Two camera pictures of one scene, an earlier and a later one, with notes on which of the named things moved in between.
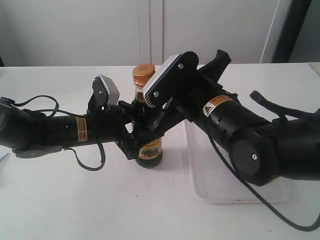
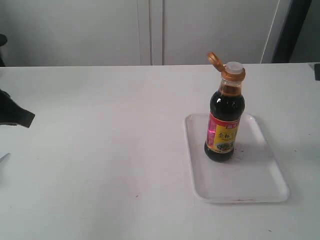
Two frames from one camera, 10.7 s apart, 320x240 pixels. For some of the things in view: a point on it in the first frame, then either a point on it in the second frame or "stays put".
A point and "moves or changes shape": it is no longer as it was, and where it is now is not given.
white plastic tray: [216, 178] stays put
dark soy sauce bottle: [147, 127] moves or changes shape
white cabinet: [63, 33] stays put
